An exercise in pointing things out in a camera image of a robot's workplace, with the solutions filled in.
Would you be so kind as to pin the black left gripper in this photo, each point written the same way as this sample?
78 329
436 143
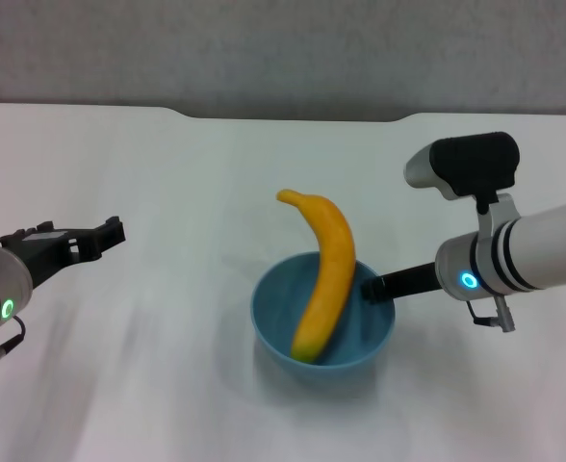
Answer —
42 250

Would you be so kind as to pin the silver right camera bracket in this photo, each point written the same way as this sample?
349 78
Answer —
499 216

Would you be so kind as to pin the yellow banana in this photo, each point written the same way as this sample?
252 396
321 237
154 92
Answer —
331 250

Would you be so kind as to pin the blue bowl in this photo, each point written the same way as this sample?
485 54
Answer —
273 313

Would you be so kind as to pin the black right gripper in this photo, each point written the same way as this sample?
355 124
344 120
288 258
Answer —
415 281

